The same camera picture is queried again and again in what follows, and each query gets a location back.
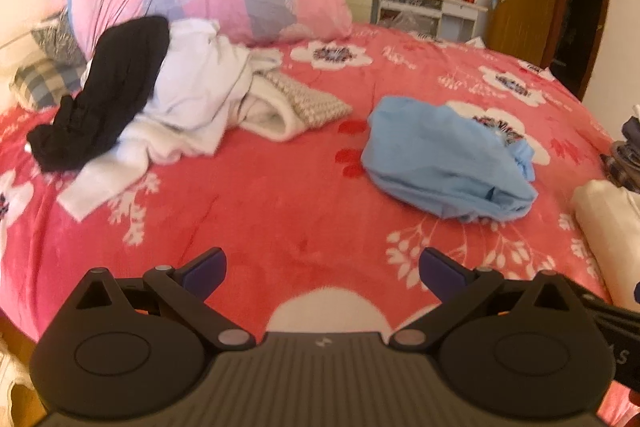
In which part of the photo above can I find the beige knit sweater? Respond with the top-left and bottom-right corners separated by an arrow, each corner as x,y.
235,70 -> 352,142

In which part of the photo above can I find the white fleece garment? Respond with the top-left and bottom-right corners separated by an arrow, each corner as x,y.
56,18 -> 282,221

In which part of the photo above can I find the stack of folded clothes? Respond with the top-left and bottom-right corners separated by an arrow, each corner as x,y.
598,103 -> 640,194

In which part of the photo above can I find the white shelf desk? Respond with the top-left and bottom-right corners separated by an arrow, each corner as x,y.
370,0 -> 488,42

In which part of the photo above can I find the black garment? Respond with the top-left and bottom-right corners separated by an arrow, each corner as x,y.
27,15 -> 170,172

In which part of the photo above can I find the red floral bed blanket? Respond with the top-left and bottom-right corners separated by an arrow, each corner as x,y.
1,26 -> 610,338

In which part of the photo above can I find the light blue t-shirt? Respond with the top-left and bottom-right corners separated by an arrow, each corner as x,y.
361,96 -> 538,222

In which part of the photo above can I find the cream folded garment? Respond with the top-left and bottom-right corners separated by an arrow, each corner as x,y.
572,180 -> 640,312

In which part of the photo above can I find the checkered pillow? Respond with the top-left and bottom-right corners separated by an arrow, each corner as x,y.
9,58 -> 86,112

